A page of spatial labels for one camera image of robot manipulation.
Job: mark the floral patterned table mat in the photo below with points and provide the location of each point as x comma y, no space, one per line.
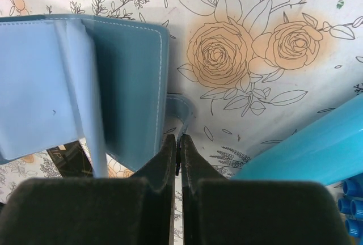
257,71

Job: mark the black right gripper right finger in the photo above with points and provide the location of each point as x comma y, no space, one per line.
217,210

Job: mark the cyan plastic marker tube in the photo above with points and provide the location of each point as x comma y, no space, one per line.
326,151

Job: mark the black VIP card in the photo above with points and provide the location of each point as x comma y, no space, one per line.
71,160

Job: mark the blue toy brick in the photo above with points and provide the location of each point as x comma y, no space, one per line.
350,205

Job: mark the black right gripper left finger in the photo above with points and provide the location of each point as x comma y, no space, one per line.
134,210

